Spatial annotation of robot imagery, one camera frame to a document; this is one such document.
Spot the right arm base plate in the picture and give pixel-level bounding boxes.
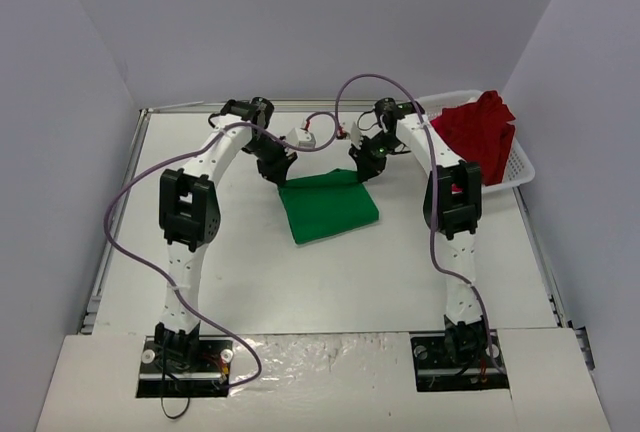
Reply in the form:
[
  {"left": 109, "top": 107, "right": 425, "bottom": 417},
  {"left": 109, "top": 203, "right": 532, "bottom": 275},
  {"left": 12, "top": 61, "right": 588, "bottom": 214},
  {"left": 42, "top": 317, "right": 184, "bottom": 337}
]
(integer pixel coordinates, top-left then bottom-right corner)
[{"left": 410, "top": 331, "right": 510, "bottom": 393}]

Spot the purple cable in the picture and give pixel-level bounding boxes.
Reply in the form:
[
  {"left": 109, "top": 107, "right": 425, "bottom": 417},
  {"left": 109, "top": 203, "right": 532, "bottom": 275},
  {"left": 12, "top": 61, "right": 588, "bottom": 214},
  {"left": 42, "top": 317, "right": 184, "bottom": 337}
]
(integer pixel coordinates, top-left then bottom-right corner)
[
  {"left": 334, "top": 73, "right": 503, "bottom": 372},
  {"left": 102, "top": 110, "right": 339, "bottom": 386}
]

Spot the green t shirt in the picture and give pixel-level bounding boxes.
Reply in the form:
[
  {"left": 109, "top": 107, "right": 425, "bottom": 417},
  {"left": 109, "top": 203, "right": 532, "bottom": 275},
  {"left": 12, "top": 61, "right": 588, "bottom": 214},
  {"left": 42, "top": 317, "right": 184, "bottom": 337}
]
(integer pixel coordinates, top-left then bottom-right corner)
[{"left": 278, "top": 169, "right": 380, "bottom": 245}]

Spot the red t shirt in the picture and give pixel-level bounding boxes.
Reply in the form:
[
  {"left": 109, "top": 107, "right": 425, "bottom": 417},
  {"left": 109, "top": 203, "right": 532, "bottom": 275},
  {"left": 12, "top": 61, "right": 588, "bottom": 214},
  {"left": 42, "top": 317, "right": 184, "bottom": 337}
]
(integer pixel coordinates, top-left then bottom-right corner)
[{"left": 431, "top": 90, "right": 516, "bottom": 186}]

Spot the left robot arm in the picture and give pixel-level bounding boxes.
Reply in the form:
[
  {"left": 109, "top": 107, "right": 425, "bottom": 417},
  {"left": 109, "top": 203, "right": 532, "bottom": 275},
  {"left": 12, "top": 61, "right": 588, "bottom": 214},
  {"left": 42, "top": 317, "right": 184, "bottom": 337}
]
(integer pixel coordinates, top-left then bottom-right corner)
[{"left": 154, "top": 97, "right": 297, "bottom": 370}]

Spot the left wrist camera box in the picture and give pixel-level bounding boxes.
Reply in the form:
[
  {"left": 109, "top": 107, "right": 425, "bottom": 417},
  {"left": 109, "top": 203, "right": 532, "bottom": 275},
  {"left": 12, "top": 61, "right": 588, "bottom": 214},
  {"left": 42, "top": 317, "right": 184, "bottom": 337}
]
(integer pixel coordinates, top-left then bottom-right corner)
[{"left": 283, "top": 127, "right": 316, "bottom": 152}]

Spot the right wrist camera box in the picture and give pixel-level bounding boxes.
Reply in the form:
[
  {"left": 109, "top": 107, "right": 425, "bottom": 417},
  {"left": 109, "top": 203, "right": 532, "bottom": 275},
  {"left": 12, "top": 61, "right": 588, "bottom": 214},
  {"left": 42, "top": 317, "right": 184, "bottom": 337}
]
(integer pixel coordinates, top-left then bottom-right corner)
[{"left": 336, "top": 122, "right": 366, "bottom": 149}]

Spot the white plastic basket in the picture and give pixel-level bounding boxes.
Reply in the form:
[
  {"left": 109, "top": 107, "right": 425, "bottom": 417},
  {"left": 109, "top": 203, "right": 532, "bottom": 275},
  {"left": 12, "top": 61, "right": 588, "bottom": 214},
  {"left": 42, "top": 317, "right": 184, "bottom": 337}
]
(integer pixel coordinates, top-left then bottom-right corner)
[{"left": 417, "top": 90, "right": 535, "bottom": 195}]

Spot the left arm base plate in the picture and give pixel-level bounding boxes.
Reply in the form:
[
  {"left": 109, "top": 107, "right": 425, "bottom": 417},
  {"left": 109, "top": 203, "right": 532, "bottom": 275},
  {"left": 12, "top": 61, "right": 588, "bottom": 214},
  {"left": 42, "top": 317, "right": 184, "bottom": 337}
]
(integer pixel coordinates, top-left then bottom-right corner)
[{"left": 136, "top": 337, "right": 234, "bottom": 398}]

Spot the thin black cable loop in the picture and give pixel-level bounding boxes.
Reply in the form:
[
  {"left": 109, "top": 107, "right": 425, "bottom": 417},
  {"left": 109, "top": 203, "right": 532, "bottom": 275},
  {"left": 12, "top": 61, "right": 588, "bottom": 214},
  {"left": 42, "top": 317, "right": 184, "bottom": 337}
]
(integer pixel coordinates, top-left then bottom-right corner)
[{"left": 159, "top": 366, "right": 193, "bottom": 421}]

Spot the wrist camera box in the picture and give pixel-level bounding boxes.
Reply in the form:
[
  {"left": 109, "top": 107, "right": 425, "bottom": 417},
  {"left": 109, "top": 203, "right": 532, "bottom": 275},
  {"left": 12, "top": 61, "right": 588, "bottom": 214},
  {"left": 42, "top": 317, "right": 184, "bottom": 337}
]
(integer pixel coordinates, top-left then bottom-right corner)
[
  {"left": 336, "top": 122, "right": 366, "bottom": 149},
  {"left": 283, "top": 127, "right": 316, "bottom": 152}
]

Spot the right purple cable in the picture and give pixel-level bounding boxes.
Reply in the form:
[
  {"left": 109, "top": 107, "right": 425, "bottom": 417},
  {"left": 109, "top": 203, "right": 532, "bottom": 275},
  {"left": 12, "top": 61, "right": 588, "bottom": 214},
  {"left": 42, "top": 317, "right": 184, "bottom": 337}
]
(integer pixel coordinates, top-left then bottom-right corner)
[{"left": 334, "top": 73, "right": 503, "bottom": 372}]

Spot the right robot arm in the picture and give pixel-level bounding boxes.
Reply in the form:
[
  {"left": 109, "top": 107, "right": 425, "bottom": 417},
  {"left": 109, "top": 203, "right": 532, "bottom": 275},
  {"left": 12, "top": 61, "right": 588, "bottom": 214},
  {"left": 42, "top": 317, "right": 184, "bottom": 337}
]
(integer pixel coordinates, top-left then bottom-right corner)
[{"left": 349, "top": 98, "right": 486, "bottom": 365}]

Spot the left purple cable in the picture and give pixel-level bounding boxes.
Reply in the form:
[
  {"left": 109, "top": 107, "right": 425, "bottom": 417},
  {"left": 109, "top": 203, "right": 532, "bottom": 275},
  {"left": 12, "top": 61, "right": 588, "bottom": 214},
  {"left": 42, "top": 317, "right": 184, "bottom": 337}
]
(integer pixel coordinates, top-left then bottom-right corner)
[{"left": 102, "top": 110, "right": 339, "bottom": 386}]

